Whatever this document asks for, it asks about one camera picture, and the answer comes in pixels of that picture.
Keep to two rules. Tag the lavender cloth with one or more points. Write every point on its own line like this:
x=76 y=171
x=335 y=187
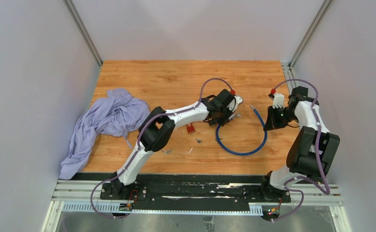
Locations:
x=116 y=115

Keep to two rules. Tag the brass padlock keys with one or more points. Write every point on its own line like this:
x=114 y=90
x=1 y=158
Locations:
x=167 y=151

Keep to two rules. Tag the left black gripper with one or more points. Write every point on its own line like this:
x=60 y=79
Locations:
x=222 y=122

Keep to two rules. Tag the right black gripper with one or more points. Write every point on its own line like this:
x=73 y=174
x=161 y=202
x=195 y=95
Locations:
x=271 y=123

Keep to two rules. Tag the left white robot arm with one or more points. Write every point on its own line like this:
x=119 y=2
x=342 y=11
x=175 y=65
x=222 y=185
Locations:
x=155 y=132

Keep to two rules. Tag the aluminium frame rails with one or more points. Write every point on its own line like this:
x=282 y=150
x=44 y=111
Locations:
x=76 y=207

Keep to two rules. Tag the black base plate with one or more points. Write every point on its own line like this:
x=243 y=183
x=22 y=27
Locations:
x=183 y=192

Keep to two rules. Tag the red cable lock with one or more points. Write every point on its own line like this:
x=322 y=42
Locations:
x=190 y=128

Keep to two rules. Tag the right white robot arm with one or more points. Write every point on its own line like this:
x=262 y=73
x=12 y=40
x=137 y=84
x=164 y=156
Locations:
x=312 y=153

